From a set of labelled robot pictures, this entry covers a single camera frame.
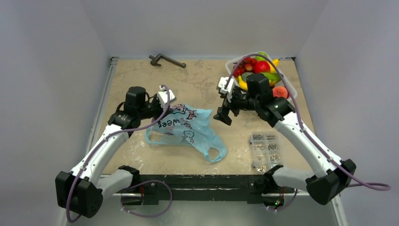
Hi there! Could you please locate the light blue plastic bag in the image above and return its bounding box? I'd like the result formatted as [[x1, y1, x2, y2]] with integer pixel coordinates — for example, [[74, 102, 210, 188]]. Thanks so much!
[[145, 104, 227, 163]]

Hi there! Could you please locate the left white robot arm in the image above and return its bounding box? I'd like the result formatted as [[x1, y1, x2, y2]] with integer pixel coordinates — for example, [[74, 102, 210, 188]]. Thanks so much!
[[55, 85, 176, 223]]

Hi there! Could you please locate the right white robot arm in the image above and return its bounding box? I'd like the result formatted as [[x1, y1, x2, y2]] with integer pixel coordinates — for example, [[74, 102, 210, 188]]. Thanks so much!
[[214, 74, 356, 205]]

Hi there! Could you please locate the yellow fake banana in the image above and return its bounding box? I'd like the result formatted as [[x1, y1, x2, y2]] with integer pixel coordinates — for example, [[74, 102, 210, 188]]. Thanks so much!
[[238, 76, 248, 91]]

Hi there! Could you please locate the red fake grape bunch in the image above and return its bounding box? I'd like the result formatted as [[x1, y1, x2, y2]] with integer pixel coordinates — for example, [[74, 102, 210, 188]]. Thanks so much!
[[233, 57, 257, 78]]

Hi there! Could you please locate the red fake apple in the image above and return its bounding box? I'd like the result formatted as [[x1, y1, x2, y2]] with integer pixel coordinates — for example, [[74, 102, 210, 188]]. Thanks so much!
[[254, 61, 271, 73]]

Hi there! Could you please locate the green fake mango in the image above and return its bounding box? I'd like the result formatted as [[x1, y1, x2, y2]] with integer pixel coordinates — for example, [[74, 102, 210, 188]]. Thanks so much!
[[262, 72, 281, 87]]

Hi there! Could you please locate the fake peach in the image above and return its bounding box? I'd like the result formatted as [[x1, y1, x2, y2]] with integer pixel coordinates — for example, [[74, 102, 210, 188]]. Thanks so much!
[[272, 86, 290, 99]]

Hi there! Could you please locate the yellow fake pear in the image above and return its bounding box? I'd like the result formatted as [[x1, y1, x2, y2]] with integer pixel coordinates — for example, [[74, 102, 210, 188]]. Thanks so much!
[[268, 58, 280, 73]]

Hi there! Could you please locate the green fake lime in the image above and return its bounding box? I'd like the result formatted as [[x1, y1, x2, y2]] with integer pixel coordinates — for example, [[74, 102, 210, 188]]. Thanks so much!
[[257, 51, 268, 57]]

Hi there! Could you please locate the white plastic fruit tray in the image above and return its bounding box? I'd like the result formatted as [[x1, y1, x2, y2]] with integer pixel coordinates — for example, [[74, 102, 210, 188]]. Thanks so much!
[[225, 52, 298, 102]]

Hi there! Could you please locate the clear screw organizer box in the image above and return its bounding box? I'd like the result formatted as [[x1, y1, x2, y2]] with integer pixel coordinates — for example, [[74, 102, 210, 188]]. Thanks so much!
[[249, 131, 285, 174]]

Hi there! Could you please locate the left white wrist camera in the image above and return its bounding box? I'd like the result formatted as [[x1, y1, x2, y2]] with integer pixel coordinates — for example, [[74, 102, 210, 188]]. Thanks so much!
[[156, 85, 177, 108]]

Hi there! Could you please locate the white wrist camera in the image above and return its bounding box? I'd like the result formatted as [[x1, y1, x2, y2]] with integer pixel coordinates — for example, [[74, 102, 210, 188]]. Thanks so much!
[[216, 77, 237, 102], [156, 85, 177, 108]]

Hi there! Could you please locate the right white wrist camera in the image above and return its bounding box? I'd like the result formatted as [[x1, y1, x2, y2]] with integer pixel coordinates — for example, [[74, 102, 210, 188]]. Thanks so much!
[[216, 77, 237, 102]]

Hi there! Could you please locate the dark metal crank handle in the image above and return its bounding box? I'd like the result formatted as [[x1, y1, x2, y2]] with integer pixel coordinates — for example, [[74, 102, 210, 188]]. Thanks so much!
[[149, 54, 186, 68]]

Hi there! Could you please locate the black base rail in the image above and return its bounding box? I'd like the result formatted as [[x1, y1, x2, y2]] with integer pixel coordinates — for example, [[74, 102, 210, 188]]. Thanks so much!
[[120, 175, 294, 205]]

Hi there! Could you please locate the aluminium frame rail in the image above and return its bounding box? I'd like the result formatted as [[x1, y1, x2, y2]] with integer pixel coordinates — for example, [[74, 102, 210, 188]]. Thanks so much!
[[76, 186, 348, 226]]

